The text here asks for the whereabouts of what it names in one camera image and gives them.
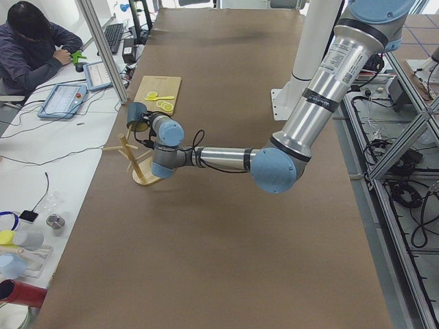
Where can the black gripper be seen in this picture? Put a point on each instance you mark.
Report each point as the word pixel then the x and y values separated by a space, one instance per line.
pixel 147 119

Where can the blue mug yellow inside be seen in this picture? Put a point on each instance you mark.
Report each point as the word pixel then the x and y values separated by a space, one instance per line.
pixel 135 120

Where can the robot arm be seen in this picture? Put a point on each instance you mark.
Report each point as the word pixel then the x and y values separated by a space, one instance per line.
pixel 337 40

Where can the wooden cup rack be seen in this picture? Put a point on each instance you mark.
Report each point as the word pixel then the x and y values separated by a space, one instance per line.
pixel 139 166

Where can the steel cup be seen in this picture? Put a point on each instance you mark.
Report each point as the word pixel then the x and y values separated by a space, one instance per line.
pixel 56 223

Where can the grey cup lying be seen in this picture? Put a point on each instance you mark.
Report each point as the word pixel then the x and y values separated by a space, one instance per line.
pixel 31 240

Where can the yellow cup lying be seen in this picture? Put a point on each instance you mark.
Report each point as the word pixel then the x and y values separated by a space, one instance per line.
pixel 6 237

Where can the lemon slice middle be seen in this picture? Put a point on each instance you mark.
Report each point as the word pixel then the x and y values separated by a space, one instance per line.
pixel 162 104

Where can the bamboo cutting board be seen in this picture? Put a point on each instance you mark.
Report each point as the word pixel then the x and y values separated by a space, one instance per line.
pixel 158 93

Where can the blue teach pendant far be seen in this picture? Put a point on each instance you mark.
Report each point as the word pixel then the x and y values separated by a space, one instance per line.
pixel 97 77

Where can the blue teach pendant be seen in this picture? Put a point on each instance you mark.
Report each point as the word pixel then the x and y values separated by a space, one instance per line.
pixel 63 101
pixel 97 77

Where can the black power adapter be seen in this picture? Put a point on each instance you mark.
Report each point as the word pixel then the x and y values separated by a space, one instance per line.
pixel 129 52

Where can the blue teach pendant near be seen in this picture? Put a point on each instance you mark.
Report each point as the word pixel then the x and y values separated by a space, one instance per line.
pixel 63 101

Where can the black keyboard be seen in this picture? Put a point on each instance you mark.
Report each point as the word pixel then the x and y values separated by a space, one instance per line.
pixel 113 34

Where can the seated person dark jacket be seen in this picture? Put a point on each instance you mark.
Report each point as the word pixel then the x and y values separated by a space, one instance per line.
pixel 33 49

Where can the red bottle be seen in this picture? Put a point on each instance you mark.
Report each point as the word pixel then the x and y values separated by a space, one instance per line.
pixel 21 293

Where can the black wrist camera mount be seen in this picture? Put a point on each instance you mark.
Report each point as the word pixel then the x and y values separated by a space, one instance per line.
pixel 148 143

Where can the aluminium frame post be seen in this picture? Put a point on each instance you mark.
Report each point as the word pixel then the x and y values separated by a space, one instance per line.
pixel 95 28

